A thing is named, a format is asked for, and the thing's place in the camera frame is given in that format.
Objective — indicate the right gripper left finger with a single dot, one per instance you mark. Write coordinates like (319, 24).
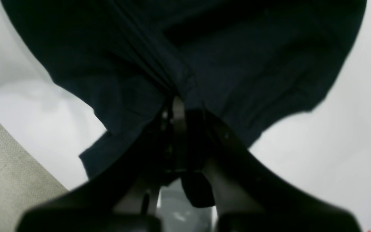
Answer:
(121, 199)

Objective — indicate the black t-shirt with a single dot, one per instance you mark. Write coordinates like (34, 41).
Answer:
(248, 62)

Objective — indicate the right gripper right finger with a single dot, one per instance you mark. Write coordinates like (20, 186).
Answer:
(249, 197)

